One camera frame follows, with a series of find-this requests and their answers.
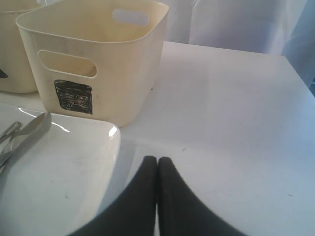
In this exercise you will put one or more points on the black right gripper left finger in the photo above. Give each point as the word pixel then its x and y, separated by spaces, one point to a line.
pixel 133 213

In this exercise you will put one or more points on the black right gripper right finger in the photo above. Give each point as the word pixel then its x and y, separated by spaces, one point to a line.
pixel 180 211

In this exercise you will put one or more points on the white rectangular plate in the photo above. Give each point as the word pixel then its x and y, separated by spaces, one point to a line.
pixel 56 185

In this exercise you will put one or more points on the steel table knife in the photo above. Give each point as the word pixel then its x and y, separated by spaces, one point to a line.
pixel 29 135

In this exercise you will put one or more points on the cream bin with square mark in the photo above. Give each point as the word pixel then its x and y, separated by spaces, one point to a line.
pixel 95 59

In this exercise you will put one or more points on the cream bin with triangle mark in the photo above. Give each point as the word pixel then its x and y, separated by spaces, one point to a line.
pixel 15 71

